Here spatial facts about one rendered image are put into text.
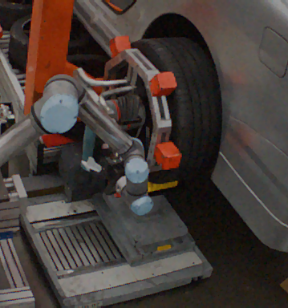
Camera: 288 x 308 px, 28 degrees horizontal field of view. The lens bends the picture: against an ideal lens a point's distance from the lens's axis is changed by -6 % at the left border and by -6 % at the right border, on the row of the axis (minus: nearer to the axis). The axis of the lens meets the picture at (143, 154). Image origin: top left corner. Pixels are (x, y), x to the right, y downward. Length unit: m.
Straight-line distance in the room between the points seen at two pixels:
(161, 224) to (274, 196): 1.00
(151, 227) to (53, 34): 1.09
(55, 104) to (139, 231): 1.34
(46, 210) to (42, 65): 0.84
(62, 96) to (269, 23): 0.78
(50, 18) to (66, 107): 1.02
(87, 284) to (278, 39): 1.54
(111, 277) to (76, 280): 0.18
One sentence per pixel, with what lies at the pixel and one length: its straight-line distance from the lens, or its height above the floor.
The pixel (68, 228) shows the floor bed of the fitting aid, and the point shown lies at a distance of 3.19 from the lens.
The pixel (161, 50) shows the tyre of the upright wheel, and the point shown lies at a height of 1.18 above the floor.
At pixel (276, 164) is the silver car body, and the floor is 1.09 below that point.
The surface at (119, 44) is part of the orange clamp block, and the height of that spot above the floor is 1.10.
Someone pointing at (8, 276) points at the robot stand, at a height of 0.23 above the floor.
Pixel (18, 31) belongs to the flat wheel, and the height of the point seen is 0.50.
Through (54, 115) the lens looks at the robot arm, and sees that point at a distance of 1.81.
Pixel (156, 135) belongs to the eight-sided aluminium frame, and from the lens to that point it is 2.43.
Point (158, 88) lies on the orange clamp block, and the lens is 2.36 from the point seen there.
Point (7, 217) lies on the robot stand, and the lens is 2.34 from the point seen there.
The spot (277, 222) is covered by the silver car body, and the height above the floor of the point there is 0.89.
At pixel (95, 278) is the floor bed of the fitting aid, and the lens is 2.93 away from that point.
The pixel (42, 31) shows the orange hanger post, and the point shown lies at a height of 1.09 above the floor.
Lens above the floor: 2.30
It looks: 37 degrees down
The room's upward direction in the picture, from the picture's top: 11 degrees clockwise
